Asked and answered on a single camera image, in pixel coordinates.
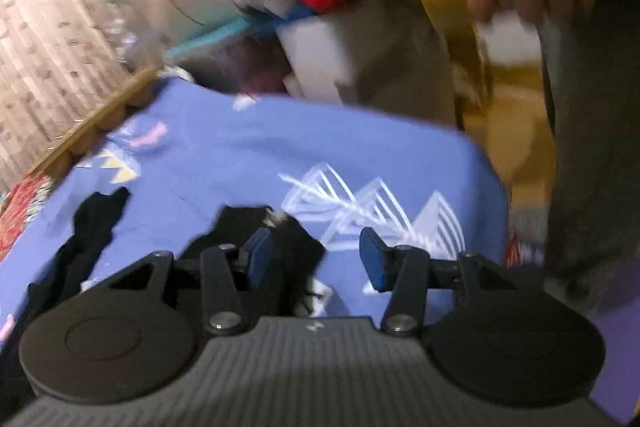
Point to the blue patterned bed sheet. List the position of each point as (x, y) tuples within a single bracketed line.
[(336, 170)]

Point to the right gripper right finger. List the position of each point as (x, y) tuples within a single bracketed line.
[(403, 271)]

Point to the red floral blanket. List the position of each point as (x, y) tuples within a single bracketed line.
[(20, 207)]

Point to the wooden carved footboard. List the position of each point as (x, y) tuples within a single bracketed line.
[(63, 153)]

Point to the floral beige curtain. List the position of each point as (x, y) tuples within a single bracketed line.
[(58, 64)]

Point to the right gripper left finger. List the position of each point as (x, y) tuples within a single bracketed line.
[(231, 276)]

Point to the black pants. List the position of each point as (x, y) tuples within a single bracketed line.
[(275, 256)]

